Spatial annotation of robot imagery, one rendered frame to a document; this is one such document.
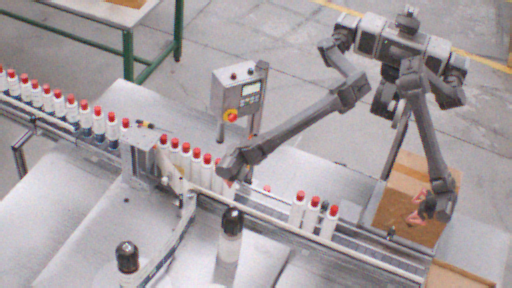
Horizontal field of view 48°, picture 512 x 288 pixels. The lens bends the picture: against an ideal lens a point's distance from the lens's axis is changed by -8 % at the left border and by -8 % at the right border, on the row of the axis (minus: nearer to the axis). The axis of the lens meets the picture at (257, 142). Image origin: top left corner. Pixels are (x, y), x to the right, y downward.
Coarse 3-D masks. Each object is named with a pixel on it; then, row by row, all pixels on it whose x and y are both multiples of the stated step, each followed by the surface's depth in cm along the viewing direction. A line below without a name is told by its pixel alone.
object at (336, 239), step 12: (96, 144) 275; (120, 156) 271; (252, 204) 261; (252, 216) 257; (276, 216) 258; (288, 216) 259; (300, 228) 255; (312, 240) 251; (336, 240) 252; (348, 240) 253; (360, 252) 249; (372, 252) 249; (372, 264) 245; (396, 264) 246; (408, 264) 247; (420, 276) 243
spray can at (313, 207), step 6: (312, 198) 240; (318, 198) 240; (312, 204) 240; (318, 204) 241; (306, 210) 245; (312, 210) 241; (318, 210) 242; (306, 216) 246; (312, 216) 244; (306, 222) 248; (312, 222) 247; (306, 228) 250; (312, 228) 250
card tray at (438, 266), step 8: (432, 264) 253; (440, 264) 252; (448, 264) 250; (432, 272) 250; (440, 272) 250; (448, 272) 251; (456, 272) 251; (464, 272) 249; (432, 280) 247; (440, 280) 248; (448, 280) 248; (456, 280) 248; (464, 280) 248; (472, 280) 249; (480, 280) 248; (488, 280) 246
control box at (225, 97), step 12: (252, 60) 232; (216, 72) 225; (228, 72) 226; (240, 72) 227; (216, 84) 226; (228, 84) 222; (240, 84) 224; (216, 96) 229; (228, 96) 225; (240, 96) 229; (216, 108) 233; (228, 108) 229; (240, 108) 233; (252, 108) 237
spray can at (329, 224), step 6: (330, 210) 238; (336, 210) 237; (330, 216) 239; (336, 216) 240; (324, 222) 243; (330, 222) 240; (336, 222) 241; (324, 228) 244; (330, 228) 243; (324, 234) 246; (330, 234) 246
